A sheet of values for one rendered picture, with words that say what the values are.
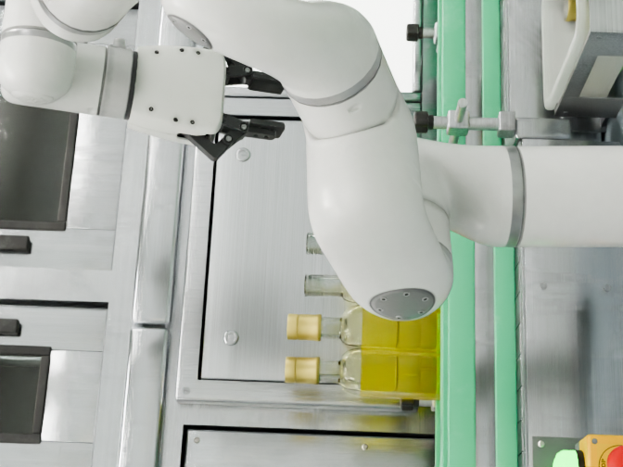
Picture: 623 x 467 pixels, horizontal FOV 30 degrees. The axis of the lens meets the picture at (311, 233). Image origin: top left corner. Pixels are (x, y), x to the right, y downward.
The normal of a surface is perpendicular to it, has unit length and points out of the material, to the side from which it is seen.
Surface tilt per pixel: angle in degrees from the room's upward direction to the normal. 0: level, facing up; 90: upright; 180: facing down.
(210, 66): 111
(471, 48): 90
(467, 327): 90
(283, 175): 90
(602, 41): 90
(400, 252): 106
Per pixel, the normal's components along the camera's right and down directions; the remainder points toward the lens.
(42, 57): 0.38, -0.18
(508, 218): -0.05, 0.42
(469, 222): -0.66, 0.60
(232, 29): -0.15, 0.66
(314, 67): 0.36, 0.78
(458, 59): -0.01, -0.33
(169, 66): 0.27, -0.37
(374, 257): -0.03, 0.83
